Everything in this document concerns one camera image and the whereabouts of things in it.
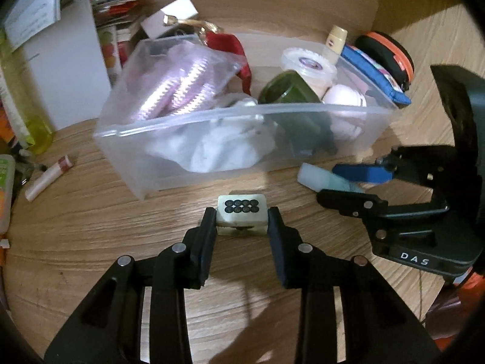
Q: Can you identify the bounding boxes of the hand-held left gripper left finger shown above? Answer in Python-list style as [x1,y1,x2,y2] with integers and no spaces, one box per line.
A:
[45,207,218,364]

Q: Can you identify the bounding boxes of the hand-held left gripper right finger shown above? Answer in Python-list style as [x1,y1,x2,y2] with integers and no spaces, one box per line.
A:
[266,207,442,364]

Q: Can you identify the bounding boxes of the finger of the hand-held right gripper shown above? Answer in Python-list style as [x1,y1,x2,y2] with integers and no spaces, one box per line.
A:
[316,189,450,221]
[333,146,460,191]

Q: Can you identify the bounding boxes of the light blue tube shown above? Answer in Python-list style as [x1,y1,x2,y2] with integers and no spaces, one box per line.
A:
[297,163,364,194]

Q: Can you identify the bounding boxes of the mahjong tile keychain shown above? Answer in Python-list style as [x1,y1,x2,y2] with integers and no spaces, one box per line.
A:
[216,194,268,236]

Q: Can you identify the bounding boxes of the pink powder puff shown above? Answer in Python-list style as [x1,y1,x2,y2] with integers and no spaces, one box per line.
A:
[322,83,368,141]

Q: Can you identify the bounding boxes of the white drawstring pouch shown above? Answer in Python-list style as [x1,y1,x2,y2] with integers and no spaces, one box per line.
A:
[146,96,277,173]

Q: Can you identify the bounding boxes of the dark green spray bottle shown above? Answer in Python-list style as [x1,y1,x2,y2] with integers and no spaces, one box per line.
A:
[258,70,338,156]

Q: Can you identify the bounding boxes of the white round lidded jar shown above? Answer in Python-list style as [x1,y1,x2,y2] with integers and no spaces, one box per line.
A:
[280,47,338,97]

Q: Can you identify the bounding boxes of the clear plastic storage box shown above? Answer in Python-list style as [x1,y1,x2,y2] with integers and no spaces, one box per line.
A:
[94,32,403,201]

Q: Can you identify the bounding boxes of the pink knitted cord bag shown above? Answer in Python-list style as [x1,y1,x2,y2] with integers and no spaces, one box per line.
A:
[129,43,247,122]

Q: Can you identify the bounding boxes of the red cloth pouch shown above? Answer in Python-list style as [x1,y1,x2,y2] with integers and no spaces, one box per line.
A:
[206,32,253,95]

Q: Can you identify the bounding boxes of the blue zip pouch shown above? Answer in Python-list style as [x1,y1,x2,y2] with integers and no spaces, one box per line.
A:
[341,44,412,107]

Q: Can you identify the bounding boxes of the black and orange round case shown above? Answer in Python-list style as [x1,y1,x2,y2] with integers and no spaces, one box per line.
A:
[355,31,415,92]

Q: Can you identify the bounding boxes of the small cream tube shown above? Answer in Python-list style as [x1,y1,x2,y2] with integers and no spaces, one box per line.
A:
[326,25,348,65]

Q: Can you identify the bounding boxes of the pink lip balm stick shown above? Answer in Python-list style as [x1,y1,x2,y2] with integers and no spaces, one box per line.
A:
[25,155,74,201]

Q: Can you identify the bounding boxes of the black makeup tools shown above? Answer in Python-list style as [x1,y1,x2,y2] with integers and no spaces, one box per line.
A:
[15,152,48,186]

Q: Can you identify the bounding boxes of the clear bottle with orange label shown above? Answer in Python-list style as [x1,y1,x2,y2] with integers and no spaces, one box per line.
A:
[0,154,18,236]

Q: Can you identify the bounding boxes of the tall yellow-green spray bottle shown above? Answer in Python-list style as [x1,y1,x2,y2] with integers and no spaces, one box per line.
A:
[0,34,55,154]

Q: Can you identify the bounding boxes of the fruit print sticker pack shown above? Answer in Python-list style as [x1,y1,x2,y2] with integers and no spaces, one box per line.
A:
[99,26,125,84]

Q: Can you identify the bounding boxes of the white folded paper sheet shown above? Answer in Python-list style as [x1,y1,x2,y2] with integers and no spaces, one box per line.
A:
[0,0,114,131]

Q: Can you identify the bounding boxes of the gold metal clip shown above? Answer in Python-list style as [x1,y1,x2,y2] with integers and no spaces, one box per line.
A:
[164,15,224,35]

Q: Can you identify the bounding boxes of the orange printed tube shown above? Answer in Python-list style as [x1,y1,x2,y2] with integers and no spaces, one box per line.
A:
[0,110,19,147]

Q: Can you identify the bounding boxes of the small white cardboard box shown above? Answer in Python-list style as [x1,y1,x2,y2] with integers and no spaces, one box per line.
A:
[140,0,199,39]

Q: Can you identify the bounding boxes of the stack of paper packets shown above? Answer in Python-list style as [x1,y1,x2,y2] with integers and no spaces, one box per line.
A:
[91,0,148,27]

